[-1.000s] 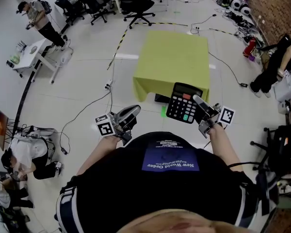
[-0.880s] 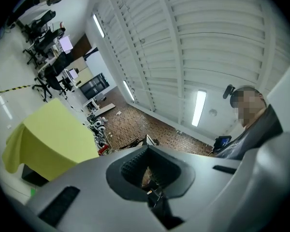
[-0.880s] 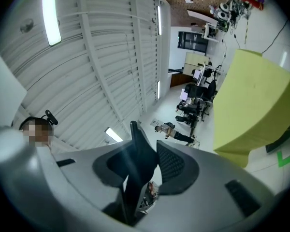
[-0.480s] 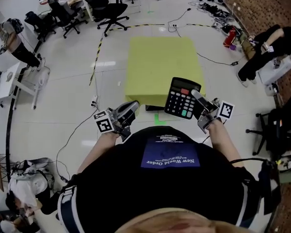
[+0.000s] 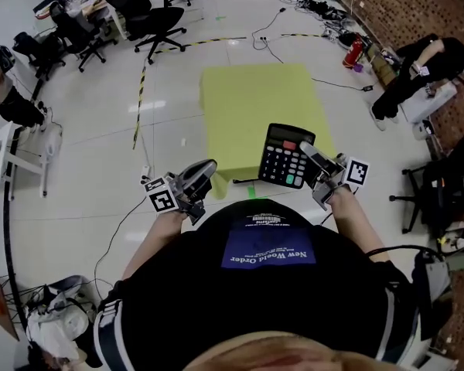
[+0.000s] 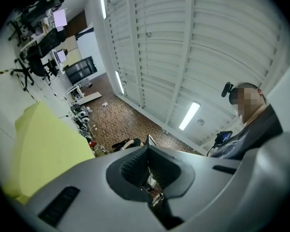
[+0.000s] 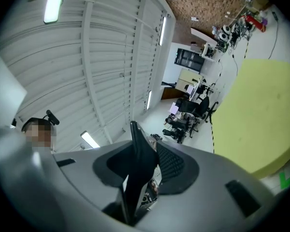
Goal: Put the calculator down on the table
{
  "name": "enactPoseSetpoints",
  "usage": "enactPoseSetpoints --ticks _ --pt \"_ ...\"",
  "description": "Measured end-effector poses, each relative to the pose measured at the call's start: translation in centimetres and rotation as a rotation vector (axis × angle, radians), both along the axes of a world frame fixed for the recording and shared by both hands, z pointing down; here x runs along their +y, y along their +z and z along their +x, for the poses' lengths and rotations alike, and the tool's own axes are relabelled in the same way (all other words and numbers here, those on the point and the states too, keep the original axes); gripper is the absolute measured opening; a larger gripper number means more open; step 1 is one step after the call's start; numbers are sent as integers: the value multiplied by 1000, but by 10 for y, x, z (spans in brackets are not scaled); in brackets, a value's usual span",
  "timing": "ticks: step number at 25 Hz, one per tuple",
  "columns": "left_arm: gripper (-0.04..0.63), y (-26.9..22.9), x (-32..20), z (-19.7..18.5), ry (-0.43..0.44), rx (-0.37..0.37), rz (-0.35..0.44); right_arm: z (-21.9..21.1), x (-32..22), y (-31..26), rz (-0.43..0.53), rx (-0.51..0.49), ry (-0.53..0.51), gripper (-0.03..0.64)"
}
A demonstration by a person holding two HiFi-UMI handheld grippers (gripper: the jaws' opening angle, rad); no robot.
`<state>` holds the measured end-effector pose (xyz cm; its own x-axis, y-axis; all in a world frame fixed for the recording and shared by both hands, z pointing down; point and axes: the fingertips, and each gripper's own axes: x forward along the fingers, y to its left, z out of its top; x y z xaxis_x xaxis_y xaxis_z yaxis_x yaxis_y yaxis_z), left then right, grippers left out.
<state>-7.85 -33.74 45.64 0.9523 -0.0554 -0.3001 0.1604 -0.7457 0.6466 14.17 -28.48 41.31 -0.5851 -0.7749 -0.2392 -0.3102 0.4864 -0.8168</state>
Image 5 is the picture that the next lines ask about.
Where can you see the white backpack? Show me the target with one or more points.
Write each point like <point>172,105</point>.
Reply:
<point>458,242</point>

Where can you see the person's left forearm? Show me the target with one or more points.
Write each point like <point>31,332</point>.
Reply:
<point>154,242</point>

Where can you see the black calculator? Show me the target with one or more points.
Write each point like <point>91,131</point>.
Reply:
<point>278,160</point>

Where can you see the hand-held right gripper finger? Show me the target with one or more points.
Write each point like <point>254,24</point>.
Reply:
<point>307,148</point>

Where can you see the dark shoulder bag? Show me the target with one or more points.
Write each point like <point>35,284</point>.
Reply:
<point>433,284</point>

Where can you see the long white desk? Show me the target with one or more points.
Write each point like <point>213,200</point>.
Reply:
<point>118,21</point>

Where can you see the person's head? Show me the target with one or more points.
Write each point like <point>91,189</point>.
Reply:
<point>294,356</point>

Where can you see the black yellow striped floor strip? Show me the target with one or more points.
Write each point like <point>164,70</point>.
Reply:
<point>138,106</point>
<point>201,43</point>
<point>303,35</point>

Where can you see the red fire extinguisher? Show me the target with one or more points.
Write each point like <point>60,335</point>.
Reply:
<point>352,54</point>

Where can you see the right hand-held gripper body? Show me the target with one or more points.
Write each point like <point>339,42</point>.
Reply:
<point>356,172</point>

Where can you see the white floor appliance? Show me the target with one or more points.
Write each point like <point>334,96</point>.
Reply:
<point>52,141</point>

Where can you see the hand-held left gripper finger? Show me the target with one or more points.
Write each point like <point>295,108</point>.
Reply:
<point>199,170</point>
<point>201,189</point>

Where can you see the person's right forearm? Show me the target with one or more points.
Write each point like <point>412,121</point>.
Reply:
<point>352,222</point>

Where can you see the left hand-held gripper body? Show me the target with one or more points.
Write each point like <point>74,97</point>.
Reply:
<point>163,201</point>

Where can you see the white cloth covered table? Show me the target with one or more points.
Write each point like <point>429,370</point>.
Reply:
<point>421,106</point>

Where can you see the yellow-green tablecloth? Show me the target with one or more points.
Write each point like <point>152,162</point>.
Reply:
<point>247,110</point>

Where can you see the person's black printed t-shirt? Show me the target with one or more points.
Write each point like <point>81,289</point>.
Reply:
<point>185,296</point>

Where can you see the small white desk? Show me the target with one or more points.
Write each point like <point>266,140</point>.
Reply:
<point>0,157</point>

